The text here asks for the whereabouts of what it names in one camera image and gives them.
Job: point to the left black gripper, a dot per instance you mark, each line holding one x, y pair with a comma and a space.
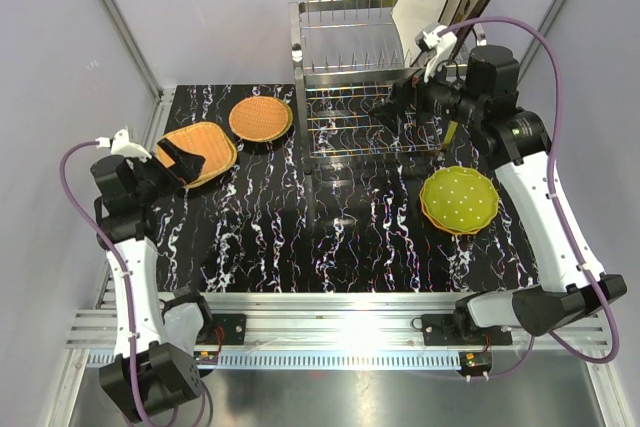
186, 165

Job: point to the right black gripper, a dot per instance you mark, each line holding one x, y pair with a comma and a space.
404, 93

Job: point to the large orange woven tray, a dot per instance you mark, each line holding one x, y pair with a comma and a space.
217, 161

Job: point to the green-rimmed woven bamboo plate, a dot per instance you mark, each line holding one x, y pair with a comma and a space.
287, 122

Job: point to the green polka-dot plate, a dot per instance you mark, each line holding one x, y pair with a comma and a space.
460, 198

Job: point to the orange polka-dot plate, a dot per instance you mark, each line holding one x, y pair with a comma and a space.
441, 227

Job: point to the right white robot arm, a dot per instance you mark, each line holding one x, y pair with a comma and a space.
572, 283

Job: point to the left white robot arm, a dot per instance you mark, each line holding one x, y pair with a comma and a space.
153, 370

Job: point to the steel two-tier dish rack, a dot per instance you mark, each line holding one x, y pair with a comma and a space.
346, 55

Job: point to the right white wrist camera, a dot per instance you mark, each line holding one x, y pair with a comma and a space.
436, 44

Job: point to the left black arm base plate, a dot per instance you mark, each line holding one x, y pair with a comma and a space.
230, 328

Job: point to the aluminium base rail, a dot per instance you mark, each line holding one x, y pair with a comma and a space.
323, 321

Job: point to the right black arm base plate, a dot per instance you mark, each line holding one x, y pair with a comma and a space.
440, 330

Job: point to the slotted white cable duct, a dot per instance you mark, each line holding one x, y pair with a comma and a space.
330, 360

